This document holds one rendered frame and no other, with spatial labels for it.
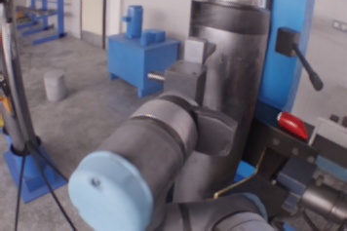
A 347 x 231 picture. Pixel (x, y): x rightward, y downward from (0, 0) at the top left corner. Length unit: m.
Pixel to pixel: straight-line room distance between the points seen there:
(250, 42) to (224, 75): 0.10
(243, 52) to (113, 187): 0.47
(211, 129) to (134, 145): 0.12
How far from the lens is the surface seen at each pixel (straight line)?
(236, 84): 0.63
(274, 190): 0.78
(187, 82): 0.36
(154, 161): 0.26
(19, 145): 1.93
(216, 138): 0.35
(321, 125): 0.84
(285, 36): 0.94
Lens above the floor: 1.53
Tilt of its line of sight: 29 degrees down
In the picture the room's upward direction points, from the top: 4 degrees clockwise
